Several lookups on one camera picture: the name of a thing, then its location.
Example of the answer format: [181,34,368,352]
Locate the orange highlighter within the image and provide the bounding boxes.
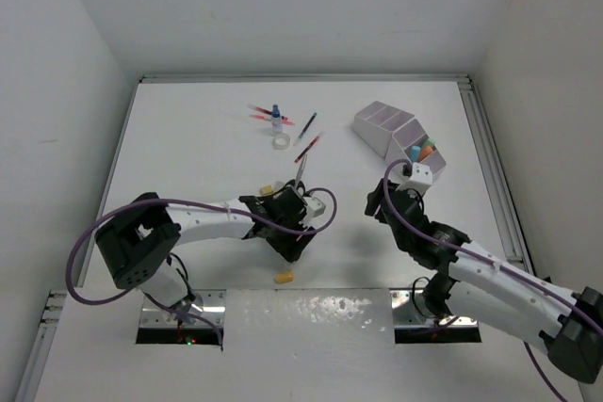
[418,146,433,162]

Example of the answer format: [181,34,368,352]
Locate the pink red pen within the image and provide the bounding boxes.
[249,114,296,126]

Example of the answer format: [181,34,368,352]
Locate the white organizer box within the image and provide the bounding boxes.
[351,101,415,157]
[384,119,447,181]

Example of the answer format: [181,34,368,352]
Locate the blue highlighter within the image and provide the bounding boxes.
[409,146,421,163]

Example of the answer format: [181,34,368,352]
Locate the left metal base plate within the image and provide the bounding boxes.
[139,290,226,329]

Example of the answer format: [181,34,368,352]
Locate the white organizer box left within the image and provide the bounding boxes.
[351,101,415,157]

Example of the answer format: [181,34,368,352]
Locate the clear tape roll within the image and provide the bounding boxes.
[272,134,291,151]

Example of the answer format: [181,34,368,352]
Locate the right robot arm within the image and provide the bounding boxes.
[365,179,602,384]

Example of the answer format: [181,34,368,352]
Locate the yellow eraser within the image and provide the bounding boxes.
[260,185,274,196]

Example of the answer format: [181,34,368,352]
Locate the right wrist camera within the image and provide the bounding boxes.
[397,163,433,196]

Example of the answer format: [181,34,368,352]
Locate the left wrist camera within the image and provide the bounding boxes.
[301,196,326,226]

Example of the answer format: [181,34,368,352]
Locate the white organizer box right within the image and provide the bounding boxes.
[384,119,447,181]

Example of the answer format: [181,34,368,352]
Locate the green highlighter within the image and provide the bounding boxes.
[422,138,435,148]

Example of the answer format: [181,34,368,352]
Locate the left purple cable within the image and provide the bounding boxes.
[64,187,338,343]

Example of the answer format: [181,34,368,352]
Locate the metal base plate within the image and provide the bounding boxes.
[390,288,479,330]
[139,290,226,329]

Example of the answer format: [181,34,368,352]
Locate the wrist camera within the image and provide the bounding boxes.
[397,163,433,196]
[301,196,326,226]

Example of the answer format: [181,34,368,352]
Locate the blue spray bottle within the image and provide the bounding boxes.
[270,104,283,135]

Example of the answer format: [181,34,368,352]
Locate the dark red pen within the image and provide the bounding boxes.
[248,105,272,115]

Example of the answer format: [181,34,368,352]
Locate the yellow highlighter cap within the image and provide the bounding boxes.
[274,270,295,284]

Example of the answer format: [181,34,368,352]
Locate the large black scissors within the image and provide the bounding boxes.
[285,155,307,189]

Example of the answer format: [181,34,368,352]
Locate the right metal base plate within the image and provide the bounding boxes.
[390,288,479,330]

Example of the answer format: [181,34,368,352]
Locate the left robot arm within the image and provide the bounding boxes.
[94,185,326,323]

